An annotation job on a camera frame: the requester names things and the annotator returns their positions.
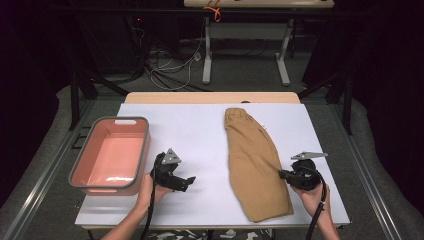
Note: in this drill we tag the light wooden table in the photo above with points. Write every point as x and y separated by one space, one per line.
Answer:
200 97

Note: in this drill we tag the white desk with metal legs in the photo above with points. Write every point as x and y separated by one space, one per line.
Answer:
246 31

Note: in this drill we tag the aluminium floor rail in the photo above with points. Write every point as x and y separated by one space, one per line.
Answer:
370 180
43 180

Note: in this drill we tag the person's camouflage trouser legs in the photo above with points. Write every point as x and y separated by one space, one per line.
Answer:
206 234

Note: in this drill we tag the person's left hand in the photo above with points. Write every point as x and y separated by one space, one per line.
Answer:
150 195

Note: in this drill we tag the person's right hand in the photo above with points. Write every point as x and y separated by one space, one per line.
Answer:
311 201

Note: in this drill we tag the tan child's pants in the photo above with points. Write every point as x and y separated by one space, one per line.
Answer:
256 166

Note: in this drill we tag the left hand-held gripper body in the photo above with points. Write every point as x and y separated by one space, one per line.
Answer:
166 175

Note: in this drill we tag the black metal stand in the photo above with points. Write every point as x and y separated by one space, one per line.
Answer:
80 96
343 100

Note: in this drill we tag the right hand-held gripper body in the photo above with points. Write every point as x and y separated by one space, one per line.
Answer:
305 175

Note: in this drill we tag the pink basket with grey rim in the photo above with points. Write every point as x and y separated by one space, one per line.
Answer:
113 153

